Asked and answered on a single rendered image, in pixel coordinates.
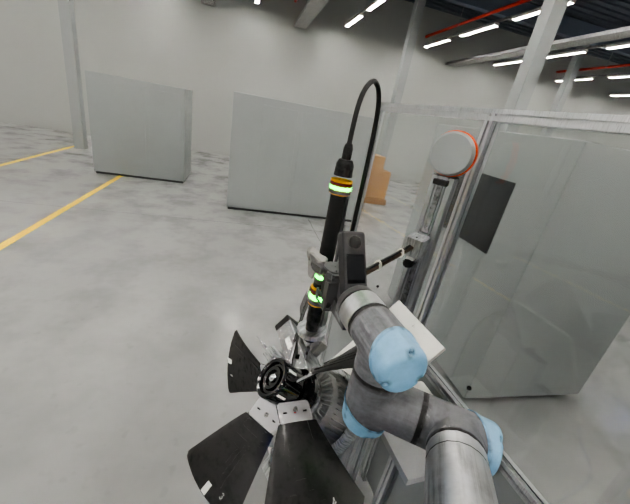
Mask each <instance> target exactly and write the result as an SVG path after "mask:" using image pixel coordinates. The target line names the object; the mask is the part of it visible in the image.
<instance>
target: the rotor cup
mask: <svg viewBox="0 0 630 504"><path fill-rule="evenodd" d="M289 369H290V370H292V371H293V372H295V373H296V376H295V375H294V374H292V373H291V372H289ZM306 373H307V374H309V370H307V369H298V368H297V367H295V366H294V365H292V364H291V363H289V362H288V361H286V360H285V359H283V358H275V359H272V360H271V361H269V362H268V363H267V364H266V365H265V366H264V368H263V369H262V371H261V373H260V375H259V377H258V380H257V386H256V388H257V393H258V395H259V396H260V397H261V398H262V399H264V400H265V401H267V402H269V403H271V404H273V405H275V406H277V405H278V404H279V403H283V402H291V401H299V400H307V401H308V402H309V406H310V409H311V408H312V406H313V404H314V403H315V400H316V397H317V394H318V381H317V379H315V380H313V381H312V380H311V378H309V379H307V380H305V381H303V382H300V383H298V384H296V383H297V380H298V379H300V378H302V377H304V376H305V374H306ZM272 374H274V375H275V378H274V380H273V381H270V380H269V378H270V376H271V375H272ZM278 394H279V395H280V396H282V397H284V398H286V399H285V400H282V399H280V398H279V397H277V395H278Z"/></svg>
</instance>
